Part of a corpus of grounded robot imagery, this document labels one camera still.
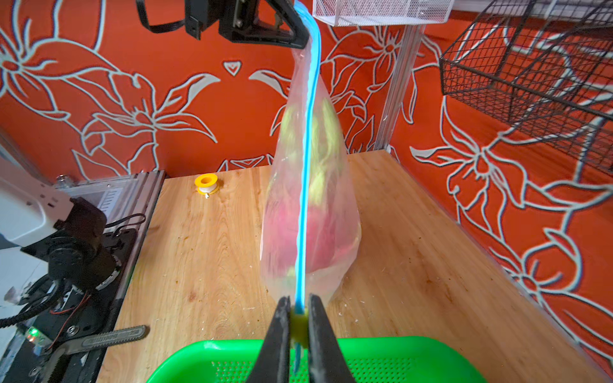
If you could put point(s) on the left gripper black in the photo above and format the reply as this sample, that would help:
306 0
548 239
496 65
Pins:
237 22

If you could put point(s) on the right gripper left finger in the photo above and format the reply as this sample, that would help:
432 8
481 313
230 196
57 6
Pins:
272 363

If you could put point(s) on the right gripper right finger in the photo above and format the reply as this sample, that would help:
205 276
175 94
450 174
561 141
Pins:
326 362

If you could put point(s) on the pink dragon fruit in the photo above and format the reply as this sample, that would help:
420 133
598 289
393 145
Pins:
332 241

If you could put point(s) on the clear zip bag blue seal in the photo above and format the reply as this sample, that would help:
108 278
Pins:
310 160

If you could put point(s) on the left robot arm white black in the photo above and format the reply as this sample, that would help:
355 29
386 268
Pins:
32 212

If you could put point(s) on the green plastic perforated basket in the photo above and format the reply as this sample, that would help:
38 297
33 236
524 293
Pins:
400 359

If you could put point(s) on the yellow tape roll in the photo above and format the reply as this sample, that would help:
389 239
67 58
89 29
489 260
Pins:
207 184

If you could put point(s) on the white mesh wall basket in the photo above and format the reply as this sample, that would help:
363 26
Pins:
382 12

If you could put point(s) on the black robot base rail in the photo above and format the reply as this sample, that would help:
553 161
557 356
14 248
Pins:
76 315

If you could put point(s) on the black wire wall basket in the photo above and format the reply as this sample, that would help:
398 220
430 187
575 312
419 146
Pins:
544 68

